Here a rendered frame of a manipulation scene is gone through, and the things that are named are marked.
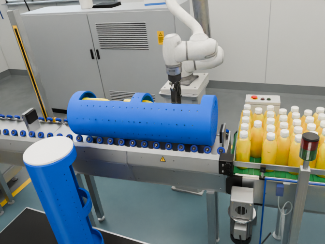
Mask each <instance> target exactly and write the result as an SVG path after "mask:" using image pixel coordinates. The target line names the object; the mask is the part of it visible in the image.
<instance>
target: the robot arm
mask: <svg viewBox="0 0 325 244"><path fill-rule="evenodd" d="M165 3H166V6H167V8H168V9H169V11H170V12H171V13H172V14H173V15H174V16H175V17H177V18H178V19H179V20H180V21H181V22H183V23H184V24H185V25H186V26H188V27H189V28H190V29H191V30H192V32H193V35H192V36H191V37H190V40H189V41H181V38H180V37H179V35H178V34H176V33H173V34H168V35H166V36H165V37H164V39H163V46H162V53H163V59H164V61H165V67H166V73H167V74H168V80H169V81H170V82H169V85H171V87H170V91H171V103H172V104H181V97H182V95H181V85H183V86H189V85H190V84H191V83H192V82H193V81H194V80H196V79H197V78H198V77H199V75H193V71H195V70H206V69H211V68H215V67H217V66H219V65H221V64H222V63H223V61H224V51H223V49H222V48H221V47H220V46H218V42H217V41H216V40H214V39H212V37H211V27H210V18H209V7H208V0H192V6H193V13H194V18H193V17H192V16H191V15H190V14H188V13H187V12H186V11H185V10H184V9H183V8H182V7H181V6H180V5H179V4H178V3H177V0H165Z"/></svg>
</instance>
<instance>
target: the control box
mask: <svg viewBox="0 0 325 244"><path fill-rule="evenodd" d="M251 96H253V95H249V94H247V95H246V100H245V104H249V105H250V106H251V111H252V113H253V114H254V113H255V108H257V107H260V108H262V114H263V115H264V113H265V112H266V109H267V106H268V105H273V106H274V111H275V113H276V116H277V115H278V114H279V109H280V104H281V102H280V96H279V95H256V96H257V98H255V99H253V98H251ZM262 97H263V98H264V100H261V98H262ZM267 98H271V100H267Z"/></svg>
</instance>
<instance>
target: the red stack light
mask: <svg viewBox="0 0 325 244"><path fill-rule="evenodd" d="M319 141H320V140H318V141H316V142H308V141H306V140H304V139H303V138H302V137H301V143H300V146H301V147H302V148H303V149H305V150H307V151H314V150H317V149H318V146H319Z"/></svg>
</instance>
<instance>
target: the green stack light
mask: <svg viewBox="0 0 325 244"><path fill-rule="evenodd" d="M317 151H318V149H317V150H314V151H307V150H305V149H303V148H302V147H301V146H300V149H299V157H300V158H301V159H303V160H305V161H313V160H315V159H316V156H317Z"/></svg>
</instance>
